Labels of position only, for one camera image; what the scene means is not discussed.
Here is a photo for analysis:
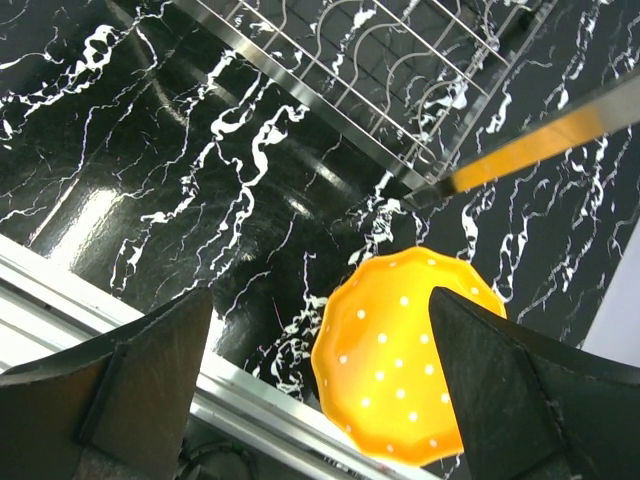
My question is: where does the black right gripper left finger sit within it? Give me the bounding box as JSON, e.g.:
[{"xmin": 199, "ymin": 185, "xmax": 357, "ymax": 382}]
[{"xmin": 1, "ymin": 288, "xmax": 213, "ymax": 479}]

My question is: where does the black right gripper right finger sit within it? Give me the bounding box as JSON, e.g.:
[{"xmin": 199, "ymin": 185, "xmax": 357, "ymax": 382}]
[{"xmin": 429, "ymin": 287, "xmax": 639, "ymax": 479}]

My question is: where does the yellow dotted plate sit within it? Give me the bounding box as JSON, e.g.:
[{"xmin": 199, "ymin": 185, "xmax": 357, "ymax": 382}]
[{"xmin": 311, "ymin": 246, "xmax": 506, "ymax": 467}]

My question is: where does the stainless steel dish rack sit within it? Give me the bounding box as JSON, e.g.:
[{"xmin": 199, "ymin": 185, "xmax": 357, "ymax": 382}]
[{"xmin": 104, "ymin": 0, "xmax": 640, "ymax": 211}]

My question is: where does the aluminium frame rail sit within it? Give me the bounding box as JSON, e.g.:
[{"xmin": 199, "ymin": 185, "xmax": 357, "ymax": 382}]
[{"xmin": 1, "ymin": 239, "xmax": 428, "ymax": 479}]

